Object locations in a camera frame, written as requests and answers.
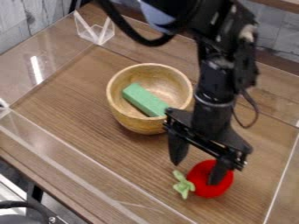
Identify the black cable lower left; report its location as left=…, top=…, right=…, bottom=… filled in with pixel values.
left=0, top=200, right=52, bottom=224

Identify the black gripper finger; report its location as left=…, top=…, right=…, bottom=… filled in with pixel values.
left=208, top=157, right=229, bottom=186
left=168, top=130, right=189, bottom=166

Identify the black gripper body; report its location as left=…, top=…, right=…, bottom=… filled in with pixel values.
left=163, top=94, right=253, bottom=171

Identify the clear acrylic corner bracket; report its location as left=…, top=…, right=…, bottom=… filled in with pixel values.
left=73, top=10, right=115, bottom=46

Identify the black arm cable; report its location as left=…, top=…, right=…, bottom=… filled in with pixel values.
left=96, top=0, right=176, bottom=47

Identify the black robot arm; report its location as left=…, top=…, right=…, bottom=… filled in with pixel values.
left=140, top=0, right=257, bottom=186

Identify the green rectangular block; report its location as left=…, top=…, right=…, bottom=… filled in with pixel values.
left=121, top=83, right=168, bottom=117

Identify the red plush fruit green stem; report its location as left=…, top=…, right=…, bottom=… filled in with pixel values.
left=172, top=159, right=233, bottom=200

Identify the clear acrylic tray wall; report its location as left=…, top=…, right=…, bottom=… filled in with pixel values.
left=0, top=99, right=195, bottom=224

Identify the wooden bowl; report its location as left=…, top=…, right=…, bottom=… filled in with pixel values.
left=107, top=63, right=192, bottom=135

